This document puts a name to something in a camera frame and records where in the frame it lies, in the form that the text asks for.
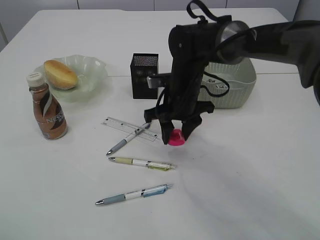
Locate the golden bread loaf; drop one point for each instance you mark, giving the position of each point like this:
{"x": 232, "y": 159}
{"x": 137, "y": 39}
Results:
{"x": 59, "y": 75}

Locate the small paper piece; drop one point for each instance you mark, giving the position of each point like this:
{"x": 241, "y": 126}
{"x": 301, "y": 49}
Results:
{"x": 211, "y": 81}

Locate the blue grip white pen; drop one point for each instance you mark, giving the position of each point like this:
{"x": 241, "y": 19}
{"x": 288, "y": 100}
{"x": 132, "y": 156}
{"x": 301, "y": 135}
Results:
{"x": 143, "y": 193}

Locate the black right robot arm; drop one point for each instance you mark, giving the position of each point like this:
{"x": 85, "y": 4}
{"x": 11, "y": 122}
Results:
{"x": 194, "y": 46}

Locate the beige grip white pen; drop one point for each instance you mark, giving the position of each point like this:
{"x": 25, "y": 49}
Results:
{"x": 143, "y": 163}

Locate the grey-green plastic basket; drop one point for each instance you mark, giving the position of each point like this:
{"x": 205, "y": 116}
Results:
{"x": 241, "y": 79}

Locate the brown coffee drink bottle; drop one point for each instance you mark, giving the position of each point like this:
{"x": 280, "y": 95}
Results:
{"x": 46, "y": 109}

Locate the pink pencil sharpener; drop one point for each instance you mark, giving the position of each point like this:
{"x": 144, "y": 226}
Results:
{"x": 176, "y": 138}

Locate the clear plastic ruler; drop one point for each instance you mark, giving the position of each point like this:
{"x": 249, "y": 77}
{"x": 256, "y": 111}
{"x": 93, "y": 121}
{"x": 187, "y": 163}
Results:
{"x": 143, "y": 131}

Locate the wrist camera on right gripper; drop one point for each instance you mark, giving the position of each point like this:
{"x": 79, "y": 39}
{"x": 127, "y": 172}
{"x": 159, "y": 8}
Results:
{"x": 158, "y": 80}

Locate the grey grip white pen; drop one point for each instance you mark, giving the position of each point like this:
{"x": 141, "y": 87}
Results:
{"x": 127, "y": 139}

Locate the large paper piece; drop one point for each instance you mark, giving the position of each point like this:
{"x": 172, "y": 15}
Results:
{"x": 221, "y": 86}

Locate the black mesh pen holder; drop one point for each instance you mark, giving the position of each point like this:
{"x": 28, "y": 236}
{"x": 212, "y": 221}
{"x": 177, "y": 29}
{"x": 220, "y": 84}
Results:
{"x": 142, "y": 66}

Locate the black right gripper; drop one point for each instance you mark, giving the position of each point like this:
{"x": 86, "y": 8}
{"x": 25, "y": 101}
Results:
{"x": 179, "y": 101}

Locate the pale green wavy glass bowl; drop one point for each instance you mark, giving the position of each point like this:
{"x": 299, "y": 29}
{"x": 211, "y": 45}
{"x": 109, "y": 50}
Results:
{"x": 91, "y": 73}

